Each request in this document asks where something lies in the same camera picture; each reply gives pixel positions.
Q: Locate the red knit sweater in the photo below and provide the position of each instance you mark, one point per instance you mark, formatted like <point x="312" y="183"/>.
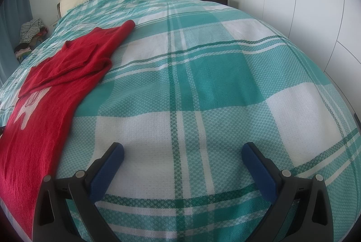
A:
<point x="56" y="106"/>

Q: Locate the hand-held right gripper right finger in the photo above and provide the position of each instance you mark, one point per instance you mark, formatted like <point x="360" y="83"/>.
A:
<point x="259" y="168"/>

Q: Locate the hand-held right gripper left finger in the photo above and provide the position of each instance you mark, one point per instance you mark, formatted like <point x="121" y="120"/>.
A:
<point x="108" y="168"/>

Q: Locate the white wardrobe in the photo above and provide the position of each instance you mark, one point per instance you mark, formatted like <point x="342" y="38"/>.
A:
<point x="296" y="5"/>

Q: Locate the teal checked blanket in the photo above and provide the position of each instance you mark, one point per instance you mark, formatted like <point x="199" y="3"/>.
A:
<point x="225" y="75"/>

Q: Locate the pile of clothes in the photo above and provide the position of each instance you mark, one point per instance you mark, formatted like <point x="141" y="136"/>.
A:
<point x="31" y="33"/>

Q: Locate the blue curtain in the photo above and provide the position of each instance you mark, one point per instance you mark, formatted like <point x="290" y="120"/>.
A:
<point x="11" y="22"/>

